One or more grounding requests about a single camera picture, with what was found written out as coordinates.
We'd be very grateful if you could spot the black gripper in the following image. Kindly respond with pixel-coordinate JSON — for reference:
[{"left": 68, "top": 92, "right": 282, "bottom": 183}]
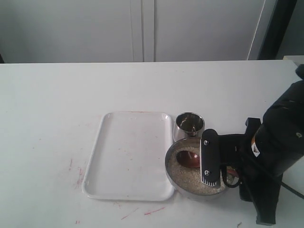
[{"left": 200, "top": 129, "right": 252, "bottom": 187}]

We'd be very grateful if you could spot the brown wooden spoon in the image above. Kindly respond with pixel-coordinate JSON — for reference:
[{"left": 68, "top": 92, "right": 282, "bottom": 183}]
[{"left": 176, "top": 151, "right": 240, "bottom": 177}]

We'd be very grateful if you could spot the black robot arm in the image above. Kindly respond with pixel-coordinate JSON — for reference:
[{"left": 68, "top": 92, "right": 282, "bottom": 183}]
[{"left": 200, "top": 65, "right": 304, "bottom": 187}]

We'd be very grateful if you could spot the small steel cup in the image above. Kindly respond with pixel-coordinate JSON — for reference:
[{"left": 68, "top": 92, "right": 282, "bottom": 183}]
[{"left": 173, "top": 112, "right": 205, "bottom": 142}]

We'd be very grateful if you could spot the large steel bowl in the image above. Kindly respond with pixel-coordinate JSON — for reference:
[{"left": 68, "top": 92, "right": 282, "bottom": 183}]
[{"left": 165, "top": 138, "right": 228, "bottom": 200}]

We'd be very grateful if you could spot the white rectangular plastic tray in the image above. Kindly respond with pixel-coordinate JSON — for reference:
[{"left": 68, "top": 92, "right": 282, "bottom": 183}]
[{"left": 82, "top": 112, "right": 174, "bottom": 201}]

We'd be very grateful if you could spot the white cabinet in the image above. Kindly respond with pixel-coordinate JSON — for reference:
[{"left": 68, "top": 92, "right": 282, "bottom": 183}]
[{"left": 0, "top": 0, "right": 276, "bottom": 63}]

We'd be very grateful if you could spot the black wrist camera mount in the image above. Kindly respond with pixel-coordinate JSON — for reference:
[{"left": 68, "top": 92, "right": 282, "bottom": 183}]
[{"left": 239, "top": 117, "right": 283, "bottom": 226}]

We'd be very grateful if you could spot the black vertical post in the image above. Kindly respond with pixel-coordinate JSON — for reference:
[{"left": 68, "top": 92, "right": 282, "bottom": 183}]
[{"left": 257, "top": 0, "right": 297, "bottom": 60}]

